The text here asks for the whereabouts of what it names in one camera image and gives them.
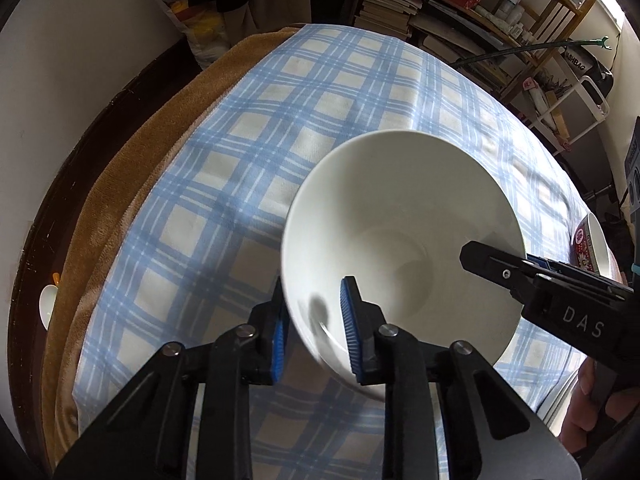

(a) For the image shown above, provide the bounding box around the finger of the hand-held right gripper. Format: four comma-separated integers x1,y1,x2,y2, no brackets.
459,241,531,301
525,255,626,293

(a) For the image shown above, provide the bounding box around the group of toiletry bottles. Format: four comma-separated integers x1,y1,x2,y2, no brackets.
475,0,536,41

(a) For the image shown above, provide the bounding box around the small red patterned bowl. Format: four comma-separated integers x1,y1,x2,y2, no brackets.
571,212,620,281

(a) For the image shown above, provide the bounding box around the green clothes pole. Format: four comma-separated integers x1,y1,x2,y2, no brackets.
452,35,613,68

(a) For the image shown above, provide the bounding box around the wooden shelf rack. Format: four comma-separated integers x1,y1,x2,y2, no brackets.
345,0,603,106

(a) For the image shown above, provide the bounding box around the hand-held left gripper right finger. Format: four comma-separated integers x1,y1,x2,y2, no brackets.
339,275,583,480

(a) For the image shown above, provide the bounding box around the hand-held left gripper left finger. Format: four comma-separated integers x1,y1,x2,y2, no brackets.
52,275,293,480

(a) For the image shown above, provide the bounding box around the blue plaid tablecloth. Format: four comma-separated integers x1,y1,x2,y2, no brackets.
72,24,593,480

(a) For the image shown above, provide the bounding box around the black wash bag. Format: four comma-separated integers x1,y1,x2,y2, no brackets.
560,42,613,96

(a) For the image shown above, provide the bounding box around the white utility cart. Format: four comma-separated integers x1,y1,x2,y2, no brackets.
520,72,612,153

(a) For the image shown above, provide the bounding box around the white spoon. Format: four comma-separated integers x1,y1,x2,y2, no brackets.
39,284,58,332

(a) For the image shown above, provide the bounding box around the person's right hand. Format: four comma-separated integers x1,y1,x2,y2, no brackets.
559,355,628,461

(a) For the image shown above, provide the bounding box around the printed plastic bag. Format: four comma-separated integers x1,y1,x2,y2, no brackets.
150,0,238,71

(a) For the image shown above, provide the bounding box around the stack of books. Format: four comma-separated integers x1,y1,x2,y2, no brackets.
352,0,423,36

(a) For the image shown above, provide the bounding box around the large white bowl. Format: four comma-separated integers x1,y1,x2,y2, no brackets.
280,130,525,403

